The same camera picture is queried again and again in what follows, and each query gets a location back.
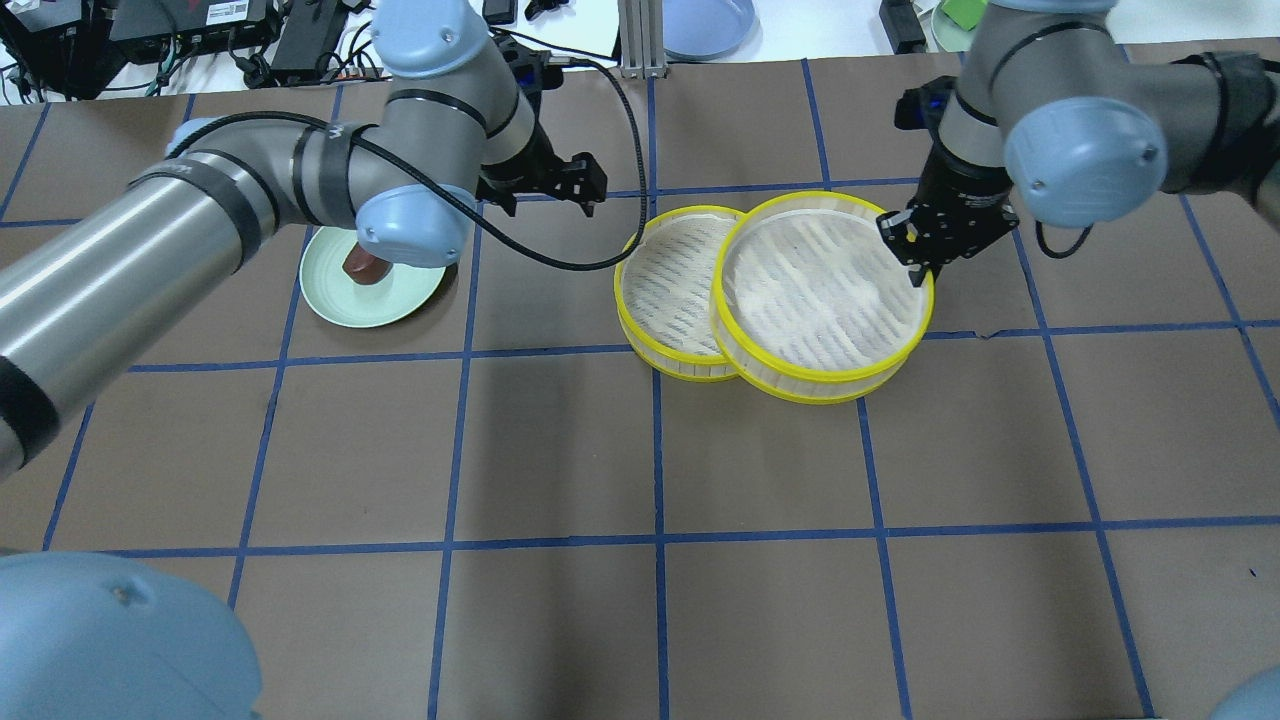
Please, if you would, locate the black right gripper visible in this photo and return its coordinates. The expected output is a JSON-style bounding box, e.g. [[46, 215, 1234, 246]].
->
[[876, 79, 1018, 288]]

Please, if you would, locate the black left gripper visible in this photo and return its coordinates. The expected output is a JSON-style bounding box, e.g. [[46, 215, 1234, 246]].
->
[[477, 35, 608, 218]]

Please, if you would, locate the yellow steamer layer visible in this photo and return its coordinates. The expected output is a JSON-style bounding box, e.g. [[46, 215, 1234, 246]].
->
[[613, 205, 745, 383], [708, 191, 934, 405]]

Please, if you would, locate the brown steamed bun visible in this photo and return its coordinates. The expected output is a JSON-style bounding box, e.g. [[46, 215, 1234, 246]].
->
[[340, 243, 392, 286]]

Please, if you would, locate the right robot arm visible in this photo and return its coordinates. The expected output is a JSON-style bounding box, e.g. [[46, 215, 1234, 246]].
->
[[877, 1, 1277, 284]]

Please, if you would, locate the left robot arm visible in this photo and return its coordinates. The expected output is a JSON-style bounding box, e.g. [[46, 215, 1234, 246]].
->
[[1, 1, 607, 719]]

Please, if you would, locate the blue plate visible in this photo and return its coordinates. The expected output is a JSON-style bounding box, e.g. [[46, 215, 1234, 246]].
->
[[660, 1, 756, 61]]

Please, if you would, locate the light green plate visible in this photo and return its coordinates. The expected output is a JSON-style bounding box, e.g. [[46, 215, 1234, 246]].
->
[[300, 227, 445, 329]]

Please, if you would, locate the green bowl with blocks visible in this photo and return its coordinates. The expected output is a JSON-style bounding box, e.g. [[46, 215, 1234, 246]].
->
[[931, 0, 988, 53]]

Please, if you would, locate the black power adapter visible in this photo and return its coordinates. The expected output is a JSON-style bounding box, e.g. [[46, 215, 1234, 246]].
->
[[269, 1, 349, 87]]

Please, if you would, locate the aluminium frame post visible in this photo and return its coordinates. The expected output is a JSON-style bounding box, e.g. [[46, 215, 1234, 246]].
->
[[617, 0, 669, 79]]

